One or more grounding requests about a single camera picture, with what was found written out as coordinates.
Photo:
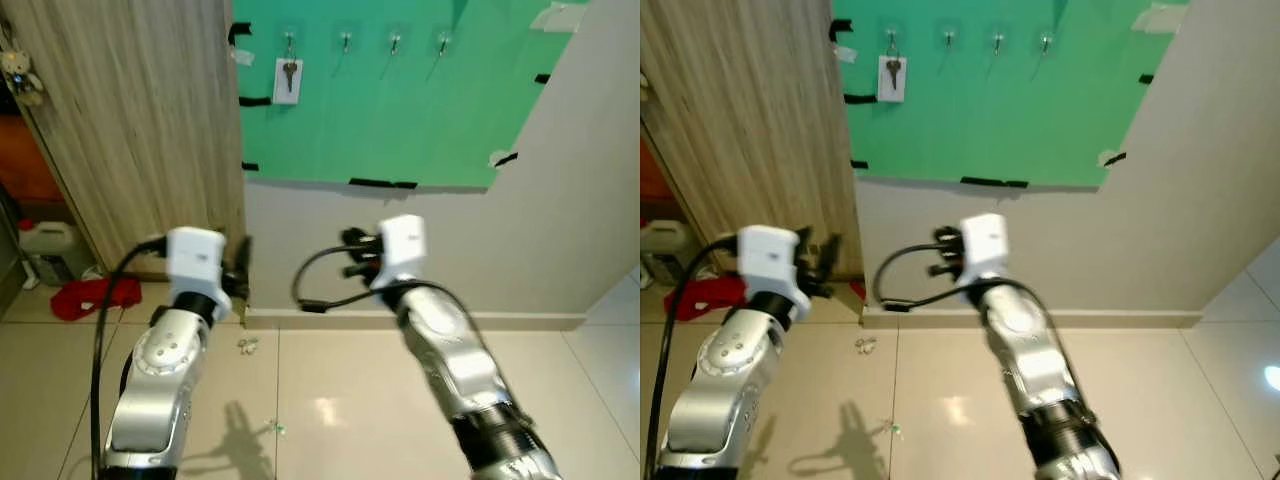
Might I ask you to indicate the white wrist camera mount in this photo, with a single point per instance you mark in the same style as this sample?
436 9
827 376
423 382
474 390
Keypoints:
985 240
765 255
405 245
195 255

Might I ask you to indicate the orange brown furniture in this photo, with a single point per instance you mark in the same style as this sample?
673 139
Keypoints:
22 160
650 170

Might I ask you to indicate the green wall sheet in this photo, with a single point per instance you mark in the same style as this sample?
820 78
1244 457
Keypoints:
400 110
1000 110

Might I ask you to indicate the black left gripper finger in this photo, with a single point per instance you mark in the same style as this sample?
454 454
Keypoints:
246 252
831 252

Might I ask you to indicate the dark metal key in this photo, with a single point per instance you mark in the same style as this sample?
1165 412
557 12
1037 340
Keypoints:
289 72
892 70

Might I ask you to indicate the white card tag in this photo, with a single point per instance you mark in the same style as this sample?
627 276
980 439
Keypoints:
884 94
281 95

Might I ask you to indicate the large white tape piece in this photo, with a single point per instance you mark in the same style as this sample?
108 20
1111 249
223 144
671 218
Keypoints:
1165 15
560 15

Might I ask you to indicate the white plastic jerry can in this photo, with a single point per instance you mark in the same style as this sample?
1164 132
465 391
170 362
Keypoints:
660 250
50 250

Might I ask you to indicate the light wooden door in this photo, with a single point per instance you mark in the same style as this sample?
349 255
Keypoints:
740 120
130 120

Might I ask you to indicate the small plush toy charm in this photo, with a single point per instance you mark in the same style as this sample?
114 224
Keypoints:
20 72

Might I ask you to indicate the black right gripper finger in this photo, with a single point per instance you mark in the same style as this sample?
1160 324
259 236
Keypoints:
354 270
940 269
945 235
353 238

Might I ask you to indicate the red cloth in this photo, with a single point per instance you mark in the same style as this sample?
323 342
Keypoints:
90 297
700 298

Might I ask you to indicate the small white floor scrap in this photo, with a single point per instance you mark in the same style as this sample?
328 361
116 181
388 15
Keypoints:
247 346
865 346

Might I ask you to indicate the clear adhesive metal hook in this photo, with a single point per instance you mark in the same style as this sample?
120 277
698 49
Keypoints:
345 41
1045 41
289 41
443 43
948 39
892 39
394 43
997 41

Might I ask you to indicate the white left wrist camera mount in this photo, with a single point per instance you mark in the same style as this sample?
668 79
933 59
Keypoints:
195 255
765 255

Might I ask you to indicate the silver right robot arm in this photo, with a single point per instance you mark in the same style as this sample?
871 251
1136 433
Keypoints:
450 360
1030 350

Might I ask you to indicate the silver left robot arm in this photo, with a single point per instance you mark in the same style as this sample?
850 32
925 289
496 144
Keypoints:
720 380
160 372

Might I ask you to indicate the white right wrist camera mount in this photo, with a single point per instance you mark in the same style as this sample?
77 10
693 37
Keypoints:
985 240
405 245

